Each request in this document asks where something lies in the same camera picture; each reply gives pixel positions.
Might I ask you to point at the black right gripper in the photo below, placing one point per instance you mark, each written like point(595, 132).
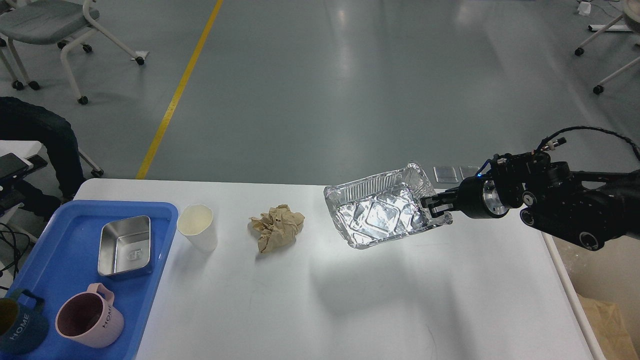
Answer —
point(475, 197)

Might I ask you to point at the aluminium foil tray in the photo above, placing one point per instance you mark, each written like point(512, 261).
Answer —
point(383, 207)

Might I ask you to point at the brown paper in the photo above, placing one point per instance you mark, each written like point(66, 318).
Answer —
point(278, 227)
point(606, 321)

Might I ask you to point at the white paper cup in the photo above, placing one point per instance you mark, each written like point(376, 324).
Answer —
point(196, 223)

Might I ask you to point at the stainless steel rectangular container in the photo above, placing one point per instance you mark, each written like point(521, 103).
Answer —
point(126, 248)

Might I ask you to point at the pink ribbed mug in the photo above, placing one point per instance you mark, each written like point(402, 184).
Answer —
point(90, 317)

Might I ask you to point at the dark blue HOME mug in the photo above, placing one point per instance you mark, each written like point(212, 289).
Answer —
point(22, 328)

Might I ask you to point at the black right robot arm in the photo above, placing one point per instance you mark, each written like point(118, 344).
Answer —
point(584, 208)

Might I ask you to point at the floor outlet plate left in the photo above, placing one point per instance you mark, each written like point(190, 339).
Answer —
point(446, 174)

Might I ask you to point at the floor outlet plate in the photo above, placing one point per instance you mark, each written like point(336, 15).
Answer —
point(468, 171)
point(446, 174)

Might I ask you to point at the floor outlet plate right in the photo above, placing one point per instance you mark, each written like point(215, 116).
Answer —
point(468, 171)

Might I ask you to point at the beige plastic bin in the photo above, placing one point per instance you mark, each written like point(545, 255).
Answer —
point(611, 274)

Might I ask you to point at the brown paper in bin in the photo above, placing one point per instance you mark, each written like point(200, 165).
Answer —
point(606, 321)

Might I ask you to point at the blue plastic tray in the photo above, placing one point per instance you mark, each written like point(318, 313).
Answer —
point(64, 261)

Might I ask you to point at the white side table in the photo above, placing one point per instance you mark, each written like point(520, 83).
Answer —
point(22, 149)

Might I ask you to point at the person in dark jeans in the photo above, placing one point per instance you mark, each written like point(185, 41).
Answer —
point(22, 121)

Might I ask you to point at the grey office chair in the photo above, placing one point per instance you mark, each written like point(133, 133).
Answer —
point(45, 22)

